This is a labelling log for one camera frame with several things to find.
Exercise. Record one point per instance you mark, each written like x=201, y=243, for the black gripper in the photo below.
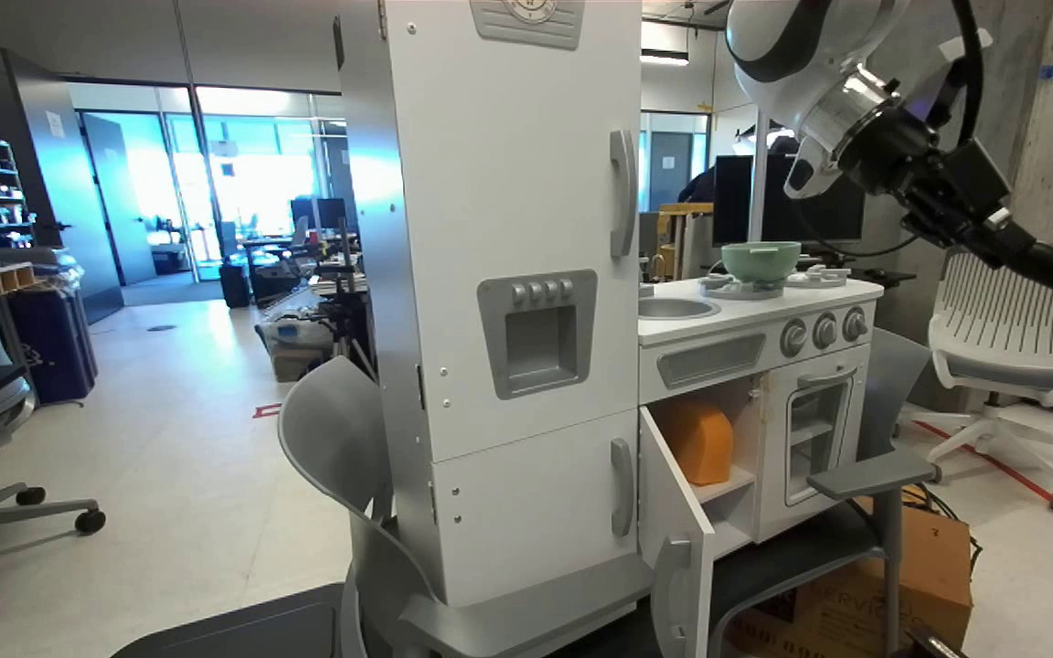
x=942, y=184

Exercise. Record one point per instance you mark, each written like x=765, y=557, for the orange sponge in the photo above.
x=702, y=443

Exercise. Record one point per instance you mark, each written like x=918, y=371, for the white cupboard door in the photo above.
x=675, y=525

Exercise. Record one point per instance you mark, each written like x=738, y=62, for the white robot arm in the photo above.
x=821, y=61

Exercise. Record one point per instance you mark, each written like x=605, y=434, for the white mesh office chair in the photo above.
x=1021, y=354

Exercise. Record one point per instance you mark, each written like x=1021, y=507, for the grey stove knob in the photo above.
x=794, y=337
x=855, y=324
x=825, y=332

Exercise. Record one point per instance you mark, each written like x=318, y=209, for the grey toy stove burner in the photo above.
x=722, y=292
x=821, y=278

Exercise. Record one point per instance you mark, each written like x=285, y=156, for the grey plastic chair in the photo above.
x=330, y=434
x=873, y=472

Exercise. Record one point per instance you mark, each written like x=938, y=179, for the green bowl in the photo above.
x=761, y=261

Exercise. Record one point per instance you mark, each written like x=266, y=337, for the white slanted pole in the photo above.
x=759, y=184

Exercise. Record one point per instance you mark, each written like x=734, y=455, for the brown cardboard box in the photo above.
x=933, y=573

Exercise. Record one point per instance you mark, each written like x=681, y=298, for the black monitor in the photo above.
x=730, y=203

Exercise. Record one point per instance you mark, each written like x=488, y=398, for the wooden rack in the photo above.
x=684, y=240

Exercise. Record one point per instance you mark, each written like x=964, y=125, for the silver toy sink basin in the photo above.
x=678, y=310

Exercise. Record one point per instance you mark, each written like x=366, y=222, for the grey toy ice dispenser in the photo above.
x=538, y=333

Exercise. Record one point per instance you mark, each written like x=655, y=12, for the white toy kitchen set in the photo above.
x=502, y=184

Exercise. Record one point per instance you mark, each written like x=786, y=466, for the grey toy clock panel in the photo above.
x=527, y=21

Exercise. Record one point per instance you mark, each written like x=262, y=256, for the grey floor bag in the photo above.
x=294, y=343

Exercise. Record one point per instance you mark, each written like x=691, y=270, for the dark blue suitcase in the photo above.
x=51, y=343

